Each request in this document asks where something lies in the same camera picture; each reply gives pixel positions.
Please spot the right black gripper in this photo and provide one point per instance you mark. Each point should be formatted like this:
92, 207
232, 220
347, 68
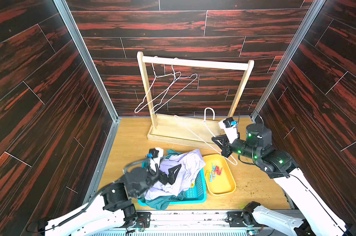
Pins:
228, 146

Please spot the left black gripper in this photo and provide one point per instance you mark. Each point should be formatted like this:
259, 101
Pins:
169, 179

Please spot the lilac shorts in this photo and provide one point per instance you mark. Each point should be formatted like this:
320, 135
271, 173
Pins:
191, 163

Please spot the green shorts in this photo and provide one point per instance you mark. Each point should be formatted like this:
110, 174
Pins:
158, 197

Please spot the red clothespin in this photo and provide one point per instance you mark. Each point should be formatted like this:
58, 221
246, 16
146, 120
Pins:
220, 171

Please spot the blue wire hanger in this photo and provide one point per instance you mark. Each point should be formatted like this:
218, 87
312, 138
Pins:
175, 91

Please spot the yellow clothespin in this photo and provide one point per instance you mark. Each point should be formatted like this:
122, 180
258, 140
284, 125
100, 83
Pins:
207, 173

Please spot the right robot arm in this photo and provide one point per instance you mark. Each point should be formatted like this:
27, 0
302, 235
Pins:
318, 220

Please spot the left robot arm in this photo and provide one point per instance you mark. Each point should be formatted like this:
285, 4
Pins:
111, 206

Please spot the wooden clothes rack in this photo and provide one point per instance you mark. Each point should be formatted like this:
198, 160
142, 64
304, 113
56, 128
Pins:
194, 132

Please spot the turquoise plastic basket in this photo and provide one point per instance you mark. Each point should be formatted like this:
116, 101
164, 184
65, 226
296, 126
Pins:
194, 195

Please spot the yellow plastic tray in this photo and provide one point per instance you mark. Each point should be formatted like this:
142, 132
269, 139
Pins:
223, 184

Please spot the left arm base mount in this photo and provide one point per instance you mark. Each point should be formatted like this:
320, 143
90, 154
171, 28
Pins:
141, 219

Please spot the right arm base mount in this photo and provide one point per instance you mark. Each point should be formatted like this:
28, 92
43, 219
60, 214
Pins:
241, 219

